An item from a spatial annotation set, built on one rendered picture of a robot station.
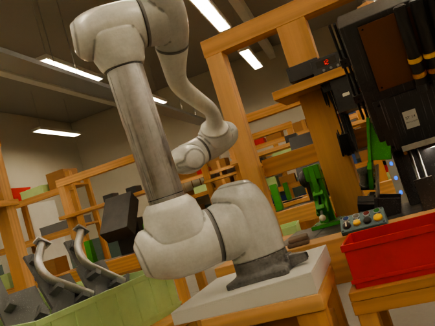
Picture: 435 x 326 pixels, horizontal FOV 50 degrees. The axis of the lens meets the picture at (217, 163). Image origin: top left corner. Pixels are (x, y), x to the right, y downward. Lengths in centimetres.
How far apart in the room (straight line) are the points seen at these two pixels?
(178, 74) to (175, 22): 18
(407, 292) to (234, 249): 45
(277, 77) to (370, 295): 1109
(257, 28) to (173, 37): 107
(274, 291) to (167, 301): 69
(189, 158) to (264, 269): 53
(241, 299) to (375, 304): 35
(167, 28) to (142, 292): 90
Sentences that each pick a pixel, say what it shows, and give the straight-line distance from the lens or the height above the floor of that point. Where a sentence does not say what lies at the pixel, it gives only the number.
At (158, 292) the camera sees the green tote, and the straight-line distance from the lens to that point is 179.
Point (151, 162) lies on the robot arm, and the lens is 124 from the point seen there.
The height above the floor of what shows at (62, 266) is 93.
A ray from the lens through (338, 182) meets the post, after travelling 223.
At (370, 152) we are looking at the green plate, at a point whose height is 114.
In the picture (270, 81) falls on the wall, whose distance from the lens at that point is 1225.
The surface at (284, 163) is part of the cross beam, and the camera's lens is 237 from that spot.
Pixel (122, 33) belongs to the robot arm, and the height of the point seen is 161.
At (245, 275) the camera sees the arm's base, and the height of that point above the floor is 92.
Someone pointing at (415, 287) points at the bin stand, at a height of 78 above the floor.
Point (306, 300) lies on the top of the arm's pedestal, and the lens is 119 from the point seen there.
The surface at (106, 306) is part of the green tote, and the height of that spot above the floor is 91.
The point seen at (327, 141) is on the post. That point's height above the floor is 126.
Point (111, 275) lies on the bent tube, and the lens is 193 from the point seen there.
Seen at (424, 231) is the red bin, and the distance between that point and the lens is 131.
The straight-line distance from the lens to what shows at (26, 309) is 177.
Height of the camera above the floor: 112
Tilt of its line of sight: 5 degrees up
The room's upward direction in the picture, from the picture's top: 17 degrees counter-clockwise
